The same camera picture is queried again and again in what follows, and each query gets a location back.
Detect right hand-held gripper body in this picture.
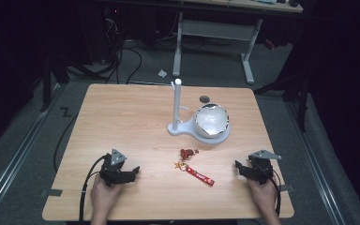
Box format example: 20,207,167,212
247,149,283,186

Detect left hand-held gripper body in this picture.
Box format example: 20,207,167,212
98,148,136,188

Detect red strap keychain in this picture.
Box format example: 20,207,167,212
173,147,217,188

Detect person's left hand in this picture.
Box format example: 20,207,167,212
90,173,124,218

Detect person's right hand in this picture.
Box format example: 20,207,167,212
247,178,278,218

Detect shiny silver bowl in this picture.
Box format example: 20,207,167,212
193,103,231,140

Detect white pole stand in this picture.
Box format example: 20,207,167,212
167,78,232,145

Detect black zigzag floor tape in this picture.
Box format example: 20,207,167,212
59,106,73,118

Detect black metal stand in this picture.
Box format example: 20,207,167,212
252,69,314,133
39,55,70,113

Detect small red item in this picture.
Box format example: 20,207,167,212
262,38,277,51

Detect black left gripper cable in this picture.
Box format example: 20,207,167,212
78,153,112,224

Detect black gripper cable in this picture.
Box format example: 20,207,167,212
78,153,112,224
270,168,283,218

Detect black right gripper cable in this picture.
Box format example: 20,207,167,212
270,168,283,218

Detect metal floor rail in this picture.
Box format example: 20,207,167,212
0,83,64,224
284,101,347,225

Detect thin black floor cable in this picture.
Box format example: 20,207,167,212
52,112,80,173

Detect black floor cables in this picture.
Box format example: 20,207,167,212
71,15,143,85

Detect wooden desk with white frame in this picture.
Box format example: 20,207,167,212
172,0,305,85

